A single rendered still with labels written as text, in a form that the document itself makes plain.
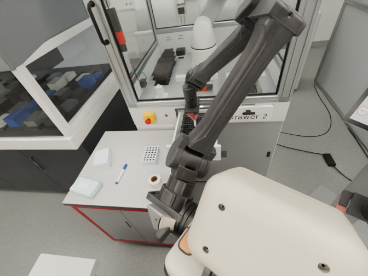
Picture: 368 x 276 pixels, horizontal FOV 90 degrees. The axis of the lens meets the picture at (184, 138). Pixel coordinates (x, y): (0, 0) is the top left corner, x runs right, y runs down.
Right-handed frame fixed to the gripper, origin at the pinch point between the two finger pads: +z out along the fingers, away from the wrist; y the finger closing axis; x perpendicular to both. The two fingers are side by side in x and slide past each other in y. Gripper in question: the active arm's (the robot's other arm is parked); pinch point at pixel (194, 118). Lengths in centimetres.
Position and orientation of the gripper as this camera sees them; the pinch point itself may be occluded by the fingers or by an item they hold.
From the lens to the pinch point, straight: 95.4
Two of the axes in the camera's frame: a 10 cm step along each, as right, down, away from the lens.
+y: -1.3, 7.8, -6.1
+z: 1.6, 6.3, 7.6
